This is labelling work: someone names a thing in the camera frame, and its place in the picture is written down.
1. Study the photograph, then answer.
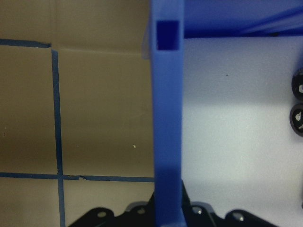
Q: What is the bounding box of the blue bin with black knobs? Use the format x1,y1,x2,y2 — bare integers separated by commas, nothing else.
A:
142,0,303,227

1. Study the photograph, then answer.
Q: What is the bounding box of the black round knob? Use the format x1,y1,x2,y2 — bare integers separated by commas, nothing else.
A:
291,67,303,99
289,103,303,138

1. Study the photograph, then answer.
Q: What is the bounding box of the white foam pad under knobs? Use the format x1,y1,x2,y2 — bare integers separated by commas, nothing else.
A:
181,35,303,227

